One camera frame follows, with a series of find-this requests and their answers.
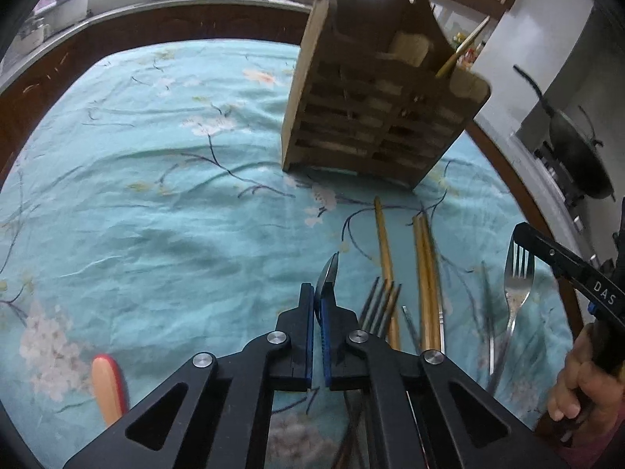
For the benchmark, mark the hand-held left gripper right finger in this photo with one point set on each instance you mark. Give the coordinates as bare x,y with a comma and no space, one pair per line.
326,351

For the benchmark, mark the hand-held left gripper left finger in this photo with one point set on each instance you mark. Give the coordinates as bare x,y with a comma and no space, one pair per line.
308,337

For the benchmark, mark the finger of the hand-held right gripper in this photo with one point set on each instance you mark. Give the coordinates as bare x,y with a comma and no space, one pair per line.
537,243

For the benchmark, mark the silver fork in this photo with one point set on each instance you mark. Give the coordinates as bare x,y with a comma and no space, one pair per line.
518,288

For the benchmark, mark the metal spoon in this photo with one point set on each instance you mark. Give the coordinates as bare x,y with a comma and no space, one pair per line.
328,276

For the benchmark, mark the dark metal fork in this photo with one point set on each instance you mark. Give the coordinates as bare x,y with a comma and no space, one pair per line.
378,308

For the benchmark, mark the wooden utensil holder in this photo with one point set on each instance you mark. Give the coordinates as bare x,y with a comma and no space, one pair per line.
371,117

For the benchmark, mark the person's right hand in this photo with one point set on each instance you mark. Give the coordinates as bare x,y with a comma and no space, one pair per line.
581,391

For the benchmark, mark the gas stove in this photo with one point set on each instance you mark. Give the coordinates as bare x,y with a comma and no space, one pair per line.
578,222

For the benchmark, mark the thin metal chopstick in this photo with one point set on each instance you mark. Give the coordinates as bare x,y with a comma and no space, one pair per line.
488,312
411,325

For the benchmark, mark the black wok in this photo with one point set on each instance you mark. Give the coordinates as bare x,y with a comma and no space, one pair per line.
581,156

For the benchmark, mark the light wooden chopstick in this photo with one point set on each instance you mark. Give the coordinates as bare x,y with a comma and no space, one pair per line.
384,254

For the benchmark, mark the teal floral tablecloth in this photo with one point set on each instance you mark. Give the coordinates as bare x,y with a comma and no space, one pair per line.
171,229

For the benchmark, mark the red condiment bottle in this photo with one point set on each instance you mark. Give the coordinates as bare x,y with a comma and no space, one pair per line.
471,56

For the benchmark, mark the yellow chopstick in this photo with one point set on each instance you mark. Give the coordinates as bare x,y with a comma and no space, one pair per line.
461,51

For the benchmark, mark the white rice cooker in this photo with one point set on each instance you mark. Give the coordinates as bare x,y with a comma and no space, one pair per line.
71,5

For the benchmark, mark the small white pot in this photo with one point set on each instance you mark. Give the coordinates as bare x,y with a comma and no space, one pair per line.
33,33

